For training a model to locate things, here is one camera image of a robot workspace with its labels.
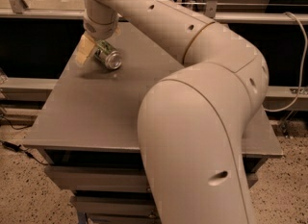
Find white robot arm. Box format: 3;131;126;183
84;0;269;224

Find grey drawer cabinet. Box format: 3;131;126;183
26;23;279;224

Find upper grey drawer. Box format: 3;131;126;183
44;165;259;194

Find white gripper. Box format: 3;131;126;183
75;0;118;66

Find black floor cable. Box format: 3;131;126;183
0;140;50;166

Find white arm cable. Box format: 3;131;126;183
263;11;308;113

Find metal railing frame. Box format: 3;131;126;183
0;0;308;26

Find grey drawer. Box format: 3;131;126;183
44;165;259;194
70;196;159;219

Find lower grey drawer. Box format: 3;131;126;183
70;196;159;219

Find green soda can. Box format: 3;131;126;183
94;40;122;70

